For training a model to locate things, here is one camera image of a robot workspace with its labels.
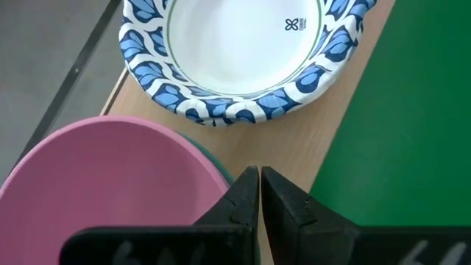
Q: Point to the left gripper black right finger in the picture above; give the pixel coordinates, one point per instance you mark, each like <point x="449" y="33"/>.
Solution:
<point x="301" y="235"/>

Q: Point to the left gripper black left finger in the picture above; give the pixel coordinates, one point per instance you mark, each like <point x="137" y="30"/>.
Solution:
<point x="221" y="243"/>

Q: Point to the dark green bowl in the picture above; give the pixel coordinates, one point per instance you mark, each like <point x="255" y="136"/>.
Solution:
<point x="223" y="179"/>

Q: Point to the pink bowl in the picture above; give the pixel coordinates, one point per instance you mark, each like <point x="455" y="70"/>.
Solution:
<point x="110" y="176"/>

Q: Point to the blue patterned paper bowl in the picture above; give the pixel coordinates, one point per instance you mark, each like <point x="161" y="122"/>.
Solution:
<point x="239" y="48"/>

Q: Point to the green table mat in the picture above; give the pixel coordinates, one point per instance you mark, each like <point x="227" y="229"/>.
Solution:
<point x="404" y="129"/>

